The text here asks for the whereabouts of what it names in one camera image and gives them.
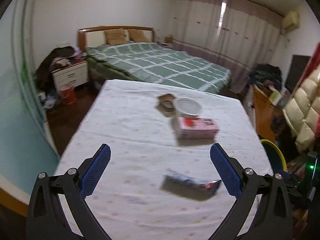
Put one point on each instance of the black television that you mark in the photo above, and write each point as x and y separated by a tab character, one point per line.
298	64

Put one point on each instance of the red bucket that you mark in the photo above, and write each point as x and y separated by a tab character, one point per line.
67	94

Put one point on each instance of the small cardboard box far nightstand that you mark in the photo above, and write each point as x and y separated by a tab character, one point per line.
168	39

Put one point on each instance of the cream puffer jacket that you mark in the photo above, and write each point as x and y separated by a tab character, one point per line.
302	112

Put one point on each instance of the yellow rimmed trash bin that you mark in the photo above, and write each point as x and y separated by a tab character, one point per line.
275	156

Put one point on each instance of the white dotted table cloth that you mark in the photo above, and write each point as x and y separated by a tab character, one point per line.
131	200

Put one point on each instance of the sliding glass door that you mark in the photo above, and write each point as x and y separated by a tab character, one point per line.
27	147

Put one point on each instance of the pink tissue box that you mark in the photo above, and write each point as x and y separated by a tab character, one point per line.
196	128

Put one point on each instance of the wooden desk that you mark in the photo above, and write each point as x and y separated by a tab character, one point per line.
269	120

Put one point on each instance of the pile of dark clothes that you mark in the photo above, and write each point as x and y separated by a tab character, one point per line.
44	77

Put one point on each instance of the blue snack wrapper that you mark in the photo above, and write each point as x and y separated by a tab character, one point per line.
174	180

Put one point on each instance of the small brown cardboard tray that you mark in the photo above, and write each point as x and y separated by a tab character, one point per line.
165	101

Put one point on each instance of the clothes pile on desk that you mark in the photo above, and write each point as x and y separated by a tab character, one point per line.
266	72

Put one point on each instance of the wall air conditioner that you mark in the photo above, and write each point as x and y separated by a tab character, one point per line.
291	21

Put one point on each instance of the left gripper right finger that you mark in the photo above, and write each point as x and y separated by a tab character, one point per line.
262	208

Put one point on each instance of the brown pillow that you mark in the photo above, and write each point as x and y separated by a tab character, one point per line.
137	36
115	37

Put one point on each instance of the white plastic bowl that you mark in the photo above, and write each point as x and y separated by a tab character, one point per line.
187	107

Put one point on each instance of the left brown pillow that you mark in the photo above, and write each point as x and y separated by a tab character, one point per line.
115	37

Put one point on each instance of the wooden bed headboard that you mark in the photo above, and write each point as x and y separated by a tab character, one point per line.
95	36

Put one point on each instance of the right brown pillow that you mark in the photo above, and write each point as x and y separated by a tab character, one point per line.
137	36

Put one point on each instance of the pink white curtains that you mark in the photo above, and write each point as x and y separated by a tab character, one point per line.
235	34

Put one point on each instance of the green plaid bed duvet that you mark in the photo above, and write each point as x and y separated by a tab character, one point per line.
151	63

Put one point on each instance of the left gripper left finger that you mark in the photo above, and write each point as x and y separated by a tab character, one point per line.
46	218

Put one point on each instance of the red puffer jacket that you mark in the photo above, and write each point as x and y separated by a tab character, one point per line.
314	62

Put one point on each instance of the white bedside table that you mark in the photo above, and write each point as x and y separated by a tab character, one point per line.
74	75

